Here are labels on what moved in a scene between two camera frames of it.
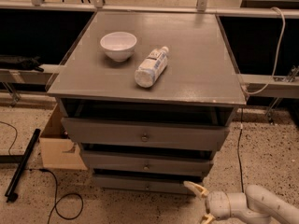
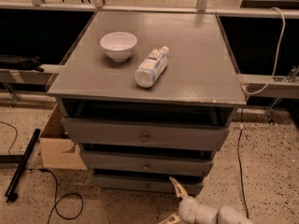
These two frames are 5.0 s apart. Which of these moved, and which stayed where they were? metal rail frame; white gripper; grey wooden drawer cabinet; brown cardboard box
Moved: white gripper
Stayed: metal rail frame; brown cardboard box; grey wooden drawer cabinet
